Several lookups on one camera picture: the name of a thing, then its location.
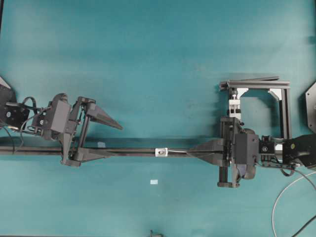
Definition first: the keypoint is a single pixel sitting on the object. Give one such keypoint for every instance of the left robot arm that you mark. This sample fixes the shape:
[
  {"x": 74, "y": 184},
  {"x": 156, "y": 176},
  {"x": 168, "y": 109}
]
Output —
[{"x": 27, "y": 117}]

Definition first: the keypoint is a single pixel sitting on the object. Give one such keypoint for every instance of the grey camera box left wrist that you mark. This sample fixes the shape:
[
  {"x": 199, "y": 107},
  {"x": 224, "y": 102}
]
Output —
[{"x": 57, "y": 116}]

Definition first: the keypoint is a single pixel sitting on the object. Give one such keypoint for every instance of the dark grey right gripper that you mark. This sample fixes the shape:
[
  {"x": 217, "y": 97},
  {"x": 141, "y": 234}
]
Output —
[{"x": 231, "y": 174}]

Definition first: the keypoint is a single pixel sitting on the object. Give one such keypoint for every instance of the grey tape patch on rail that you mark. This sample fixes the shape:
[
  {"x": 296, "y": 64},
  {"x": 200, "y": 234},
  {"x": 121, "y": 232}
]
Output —
[{"x": 101, "y": 145}]

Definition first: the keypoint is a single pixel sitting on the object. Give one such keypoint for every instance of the black aluminium frame stand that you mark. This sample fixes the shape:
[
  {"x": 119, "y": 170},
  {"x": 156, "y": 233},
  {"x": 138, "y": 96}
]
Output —
[{"x": 276, "y": 89}]

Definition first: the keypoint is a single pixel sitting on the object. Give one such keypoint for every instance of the small white label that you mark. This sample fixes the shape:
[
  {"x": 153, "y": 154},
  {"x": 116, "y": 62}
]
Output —
[{"x": 154, "y": 182}]

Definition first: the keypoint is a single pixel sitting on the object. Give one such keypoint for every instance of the grey camera box right wrist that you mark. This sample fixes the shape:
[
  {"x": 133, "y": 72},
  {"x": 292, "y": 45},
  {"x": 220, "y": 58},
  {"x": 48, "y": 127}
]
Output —
[{"x": 246, "y": 147}]

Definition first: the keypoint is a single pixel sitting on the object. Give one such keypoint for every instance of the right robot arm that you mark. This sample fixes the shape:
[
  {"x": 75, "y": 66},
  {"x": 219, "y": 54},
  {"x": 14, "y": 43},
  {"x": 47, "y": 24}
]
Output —
[{"x": 286, "y": 154}]

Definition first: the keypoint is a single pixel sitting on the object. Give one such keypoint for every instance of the silver metal fitting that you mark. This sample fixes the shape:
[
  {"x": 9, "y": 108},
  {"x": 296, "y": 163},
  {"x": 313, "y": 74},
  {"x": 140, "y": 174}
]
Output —
[{"x": 161, "y": 152}]

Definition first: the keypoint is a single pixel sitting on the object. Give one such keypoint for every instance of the long black aluminium rail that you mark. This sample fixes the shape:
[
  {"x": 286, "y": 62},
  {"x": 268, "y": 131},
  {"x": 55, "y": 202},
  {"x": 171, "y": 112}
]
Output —
[{"x": 54, "y": 151}]

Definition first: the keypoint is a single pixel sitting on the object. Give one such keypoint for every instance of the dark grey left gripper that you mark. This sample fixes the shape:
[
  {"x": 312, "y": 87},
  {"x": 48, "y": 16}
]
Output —
[{"x": 94, "y": 113}]

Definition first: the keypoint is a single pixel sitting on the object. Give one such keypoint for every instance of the dark object bottom edge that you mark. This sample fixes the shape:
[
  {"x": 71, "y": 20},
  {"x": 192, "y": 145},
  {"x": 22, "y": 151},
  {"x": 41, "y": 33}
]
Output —
[{"x": 153, "y": 234}]

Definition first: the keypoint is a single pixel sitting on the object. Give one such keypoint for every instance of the grey camera box wrist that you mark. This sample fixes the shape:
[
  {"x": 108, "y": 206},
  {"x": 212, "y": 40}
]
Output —
[
  {"x": 246, "y": 147},
  {"x": 57, "y": 116}
]

